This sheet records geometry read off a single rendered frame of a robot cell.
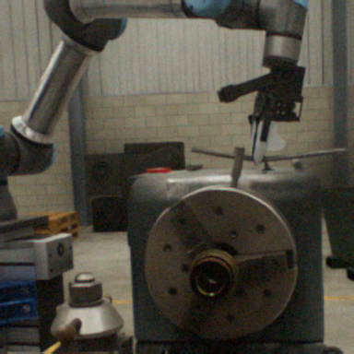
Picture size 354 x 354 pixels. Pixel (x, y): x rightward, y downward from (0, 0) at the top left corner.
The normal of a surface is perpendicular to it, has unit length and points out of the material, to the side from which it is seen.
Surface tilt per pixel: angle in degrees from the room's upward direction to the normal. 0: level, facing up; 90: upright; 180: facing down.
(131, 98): 90
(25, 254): 90
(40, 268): 90
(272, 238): 90
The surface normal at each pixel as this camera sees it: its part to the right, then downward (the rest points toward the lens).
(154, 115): -0.08, 0.13
